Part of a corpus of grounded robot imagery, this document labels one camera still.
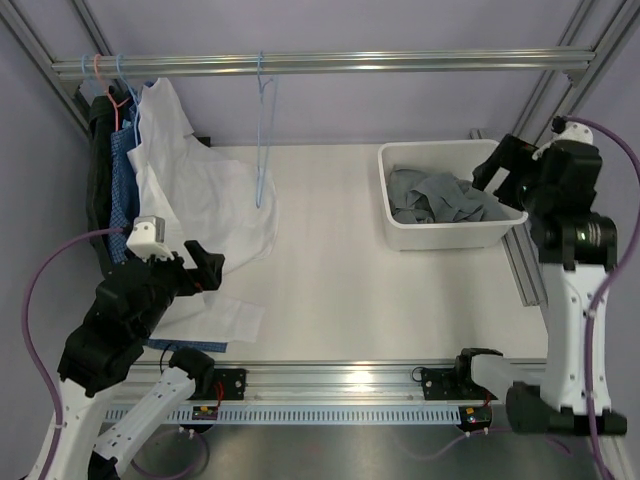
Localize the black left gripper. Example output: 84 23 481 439
127 240 224 339

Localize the grey button-up shirt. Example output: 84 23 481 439
387 168 522 225

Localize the blue wire hanger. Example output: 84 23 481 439
255 51 279 209

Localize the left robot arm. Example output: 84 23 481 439
28 240 225 479

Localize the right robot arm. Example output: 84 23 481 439
452 128 627 437

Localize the white shirt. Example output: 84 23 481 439
128 78 279 343

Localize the blue checkered shirt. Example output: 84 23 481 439
109 106 227 353

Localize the light blue hanger with white shirt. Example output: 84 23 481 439
115 53 141 146

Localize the white plastic bin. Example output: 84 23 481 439
378 140 528 251

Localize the black garment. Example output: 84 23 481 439
84 84 132 279

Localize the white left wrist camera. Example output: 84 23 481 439
126 216 174 261

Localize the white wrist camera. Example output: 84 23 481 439
126 216 174 261
532 116 594 160

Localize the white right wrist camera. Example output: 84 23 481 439
532 116 594 160

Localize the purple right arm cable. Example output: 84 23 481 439
564 115 640 480

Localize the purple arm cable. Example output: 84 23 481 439
564 115 640 480
22 227 134 480

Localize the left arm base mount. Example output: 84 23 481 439
190 368 247 401

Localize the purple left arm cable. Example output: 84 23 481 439
22 227 134 480

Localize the white slotted cable duct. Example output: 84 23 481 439
104 404 464 424

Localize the aluminium hanging rail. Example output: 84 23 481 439
52 46 596 81

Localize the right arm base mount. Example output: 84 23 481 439
410 366 496 401

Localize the pink wire hanger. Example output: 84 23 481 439
91 54 129 132

